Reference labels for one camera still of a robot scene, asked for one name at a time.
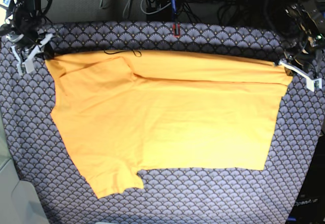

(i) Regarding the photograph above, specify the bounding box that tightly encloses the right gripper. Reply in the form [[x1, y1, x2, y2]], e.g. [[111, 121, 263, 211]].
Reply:
[[5, 30, 55, 59]]

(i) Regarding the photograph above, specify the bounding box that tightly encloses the white plastic bin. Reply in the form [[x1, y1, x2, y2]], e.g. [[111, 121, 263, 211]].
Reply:
[[0, 124, 50, 224]]

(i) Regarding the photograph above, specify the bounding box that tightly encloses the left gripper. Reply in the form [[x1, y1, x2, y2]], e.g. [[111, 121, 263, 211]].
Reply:
[[273, 43, 324, 77]]

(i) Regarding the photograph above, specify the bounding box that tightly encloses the red and black clamp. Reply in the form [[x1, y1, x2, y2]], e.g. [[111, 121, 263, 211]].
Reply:
[[172, 22, 181, 37]]

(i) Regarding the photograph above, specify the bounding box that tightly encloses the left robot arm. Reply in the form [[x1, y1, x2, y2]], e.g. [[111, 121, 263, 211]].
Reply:
[[265, 0, 324, 78]]

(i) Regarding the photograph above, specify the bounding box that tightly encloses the black OpenArm box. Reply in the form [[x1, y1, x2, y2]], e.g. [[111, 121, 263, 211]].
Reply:
[[287, 136, 324, 223]]

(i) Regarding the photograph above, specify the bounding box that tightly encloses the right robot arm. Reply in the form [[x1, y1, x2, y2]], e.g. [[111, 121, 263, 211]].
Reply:
[[1, 0, 54, 59]]

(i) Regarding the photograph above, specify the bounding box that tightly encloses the blue fan-patterned tablecloth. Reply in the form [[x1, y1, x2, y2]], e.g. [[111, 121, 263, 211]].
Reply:
[[1, 22, 324, 223]]

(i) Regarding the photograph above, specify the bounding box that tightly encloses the yellow T-shirt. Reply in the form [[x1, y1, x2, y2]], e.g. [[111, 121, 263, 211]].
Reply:
[[45, 50, 292, 198]]

